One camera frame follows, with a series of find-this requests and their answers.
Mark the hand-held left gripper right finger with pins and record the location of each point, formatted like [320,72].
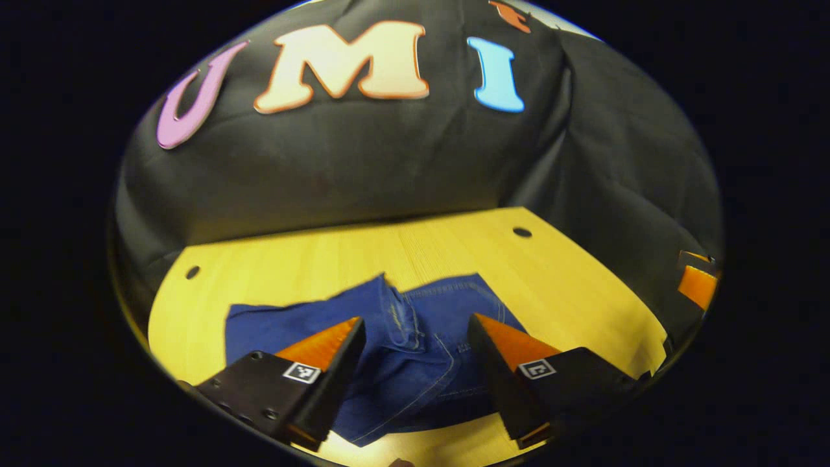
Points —
[496,379]

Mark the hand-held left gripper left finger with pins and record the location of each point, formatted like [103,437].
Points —
[340,383]

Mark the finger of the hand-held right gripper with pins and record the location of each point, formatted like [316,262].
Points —
[697,285]

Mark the blue jeans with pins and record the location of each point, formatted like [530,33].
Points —
[415,376]

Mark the black backdrop cloth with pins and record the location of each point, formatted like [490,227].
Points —
[389,162]

